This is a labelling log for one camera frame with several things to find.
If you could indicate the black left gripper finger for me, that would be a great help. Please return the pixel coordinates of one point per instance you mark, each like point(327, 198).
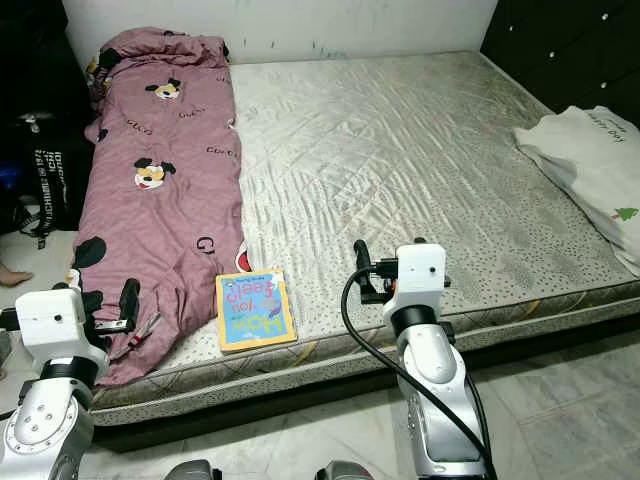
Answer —
point(130, 298)

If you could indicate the colourful children's picture book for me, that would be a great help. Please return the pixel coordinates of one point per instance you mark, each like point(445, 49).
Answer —
point(256, 310)

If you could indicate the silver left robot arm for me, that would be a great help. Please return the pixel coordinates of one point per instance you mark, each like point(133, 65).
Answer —
point(45, 430)

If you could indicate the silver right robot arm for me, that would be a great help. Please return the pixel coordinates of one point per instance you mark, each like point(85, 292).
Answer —
point(435, 390)

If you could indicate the cream patterned mattress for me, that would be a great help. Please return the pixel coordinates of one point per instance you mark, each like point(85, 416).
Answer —
point(380, 180)

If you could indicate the purple cartoon print quilt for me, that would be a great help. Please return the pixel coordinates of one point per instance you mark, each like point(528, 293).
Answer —
point(160, 220)

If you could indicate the person bare foot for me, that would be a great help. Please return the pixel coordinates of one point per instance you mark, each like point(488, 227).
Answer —
point(12, 277)

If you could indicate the black bag with white print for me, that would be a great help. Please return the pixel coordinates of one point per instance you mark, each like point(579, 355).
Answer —
point(50, 180)

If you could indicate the dark bed base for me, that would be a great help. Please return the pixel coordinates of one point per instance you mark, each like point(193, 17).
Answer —
point(260, 405)

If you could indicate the grey robot left knee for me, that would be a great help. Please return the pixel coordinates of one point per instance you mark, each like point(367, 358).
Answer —
point(192, 471)

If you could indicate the grey robot knee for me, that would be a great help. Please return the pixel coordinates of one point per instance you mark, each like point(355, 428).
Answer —
point(192, 471)
point(345, 471)

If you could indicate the cream pillow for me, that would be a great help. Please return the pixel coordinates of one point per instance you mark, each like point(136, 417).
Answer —
point(590, 170)

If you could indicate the grey robot right knee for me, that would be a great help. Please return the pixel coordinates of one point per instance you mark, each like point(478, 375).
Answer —
point(345, 471)

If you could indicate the black tufted headboard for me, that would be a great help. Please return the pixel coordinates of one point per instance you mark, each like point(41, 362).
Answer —
point(560, 45)

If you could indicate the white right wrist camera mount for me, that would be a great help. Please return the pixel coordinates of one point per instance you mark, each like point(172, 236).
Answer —
point(415, 275)

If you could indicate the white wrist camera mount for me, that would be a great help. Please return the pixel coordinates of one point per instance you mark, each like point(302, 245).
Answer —
point(55, 325)
point(415, 275)

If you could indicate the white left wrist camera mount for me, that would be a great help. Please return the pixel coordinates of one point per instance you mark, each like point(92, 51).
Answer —
point(55, 325)

